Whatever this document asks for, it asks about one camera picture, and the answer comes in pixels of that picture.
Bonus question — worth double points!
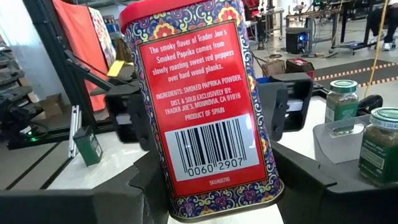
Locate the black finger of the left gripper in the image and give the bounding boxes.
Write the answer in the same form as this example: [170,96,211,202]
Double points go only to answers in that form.
[258,82,289,142]
[129,92,155,151]

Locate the floral patterned cloth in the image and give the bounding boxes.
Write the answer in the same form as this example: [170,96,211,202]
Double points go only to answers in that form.
[88,6,118,68]

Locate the yellow hanging cable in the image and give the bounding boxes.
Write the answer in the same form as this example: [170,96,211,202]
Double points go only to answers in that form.
[363,0,390,97]

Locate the cardboard box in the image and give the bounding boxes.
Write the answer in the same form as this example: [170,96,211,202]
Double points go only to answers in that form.
[261,58,286,77]
[39,93,65,119]

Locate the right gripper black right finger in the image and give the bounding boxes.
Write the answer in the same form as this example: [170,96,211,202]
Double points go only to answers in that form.
[270,141,376,224]

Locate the red black box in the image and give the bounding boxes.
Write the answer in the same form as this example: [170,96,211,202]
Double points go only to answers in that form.
[285,57,315,80]

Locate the person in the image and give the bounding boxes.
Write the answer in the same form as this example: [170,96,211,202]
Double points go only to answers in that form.
[366,0,398,52]

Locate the black stacked trays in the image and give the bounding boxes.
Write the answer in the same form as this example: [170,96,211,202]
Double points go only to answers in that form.
[0,34,44,125]

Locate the grey translucent plastic bin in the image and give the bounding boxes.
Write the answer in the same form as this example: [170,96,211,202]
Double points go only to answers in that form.
[312,114,398,190]

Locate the black mat orange striped edge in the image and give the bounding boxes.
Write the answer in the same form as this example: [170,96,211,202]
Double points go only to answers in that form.
[313,58,398,88]

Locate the dark green pepper tin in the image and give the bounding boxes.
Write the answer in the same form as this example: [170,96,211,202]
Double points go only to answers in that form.
[73,126,104,167]

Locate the black box blue light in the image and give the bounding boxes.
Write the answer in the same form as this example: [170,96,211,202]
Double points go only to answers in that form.
[285,27,312,55]

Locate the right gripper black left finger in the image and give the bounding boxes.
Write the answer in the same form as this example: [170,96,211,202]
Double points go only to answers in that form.
[93,150,170,224]

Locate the silver aluminium mount rail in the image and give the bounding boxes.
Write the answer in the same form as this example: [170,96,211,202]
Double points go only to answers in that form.
[67,104,83,159]

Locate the background workbench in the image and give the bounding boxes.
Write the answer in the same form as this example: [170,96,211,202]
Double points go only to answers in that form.
[284,0,374,57]

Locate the yellow tape tag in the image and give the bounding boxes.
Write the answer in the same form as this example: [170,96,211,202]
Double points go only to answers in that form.
[107,60,126,78]

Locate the orange fabric panel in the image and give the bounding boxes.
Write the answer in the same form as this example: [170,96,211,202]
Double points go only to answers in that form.
[51,0,109,113]

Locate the green lid herb jar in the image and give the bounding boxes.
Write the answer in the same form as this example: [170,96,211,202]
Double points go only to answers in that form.
[324,79,359,135]
[358,107,398,187]

